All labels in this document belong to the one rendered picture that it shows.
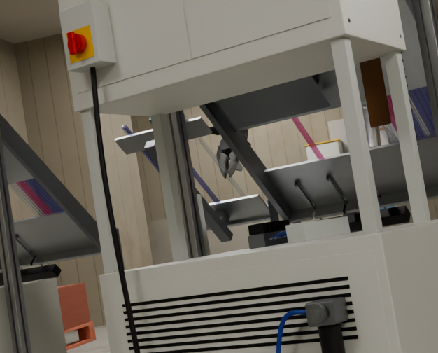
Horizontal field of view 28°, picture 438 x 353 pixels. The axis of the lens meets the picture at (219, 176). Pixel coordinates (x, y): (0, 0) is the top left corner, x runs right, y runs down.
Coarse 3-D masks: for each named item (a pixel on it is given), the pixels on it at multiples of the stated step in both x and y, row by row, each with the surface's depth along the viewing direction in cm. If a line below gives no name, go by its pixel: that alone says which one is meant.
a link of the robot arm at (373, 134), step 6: (366, 108) 311; (366, 114) 311; (366, 120) 311; (366, 126) 311; (366, 132) 311; (372, 132) 311; (378, 132) 312; (372, 138) 310; (378, 138) 311; (372, 144) 310; (378, 144) 311
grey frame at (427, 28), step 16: (416, 0) 201; (432, 0) 202; (416, 16) 201; (432, 16) 200; (432, 32) 199; (432, 48) 200; (432, 64) 201; (432, 80) 200; (432, 96) 200; (176, 112) 239; (432, 112) 200; (176, 128) 239; (176, 144) 239; (176, 160) 239; (176, 176) 239; (192, 176) 240; (192, 192) 239; (192, 208) 237; (192, 224) 236; (192, 240) 237; (192, 256) 238
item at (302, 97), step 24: (408, 24) 214; (408, 48) 220; (360, 72) 229; (384, 72) 227; (408, 72) 225; (240, 96) 242; (264, 96) 239; (288, 96) 237; (312, 96) 235; (336, 96) 238; (360, 96) 236; (240, 120) 249; (264, 120) 247
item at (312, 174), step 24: (432, 144) 242; (288, 168) 265; (312, 168) 262; (336, 168) 260; (384, 168) 255; (432, 168) 250; (288, 192) 274; (312, 192) 271; (336, 192) 268; (384, 192) 262
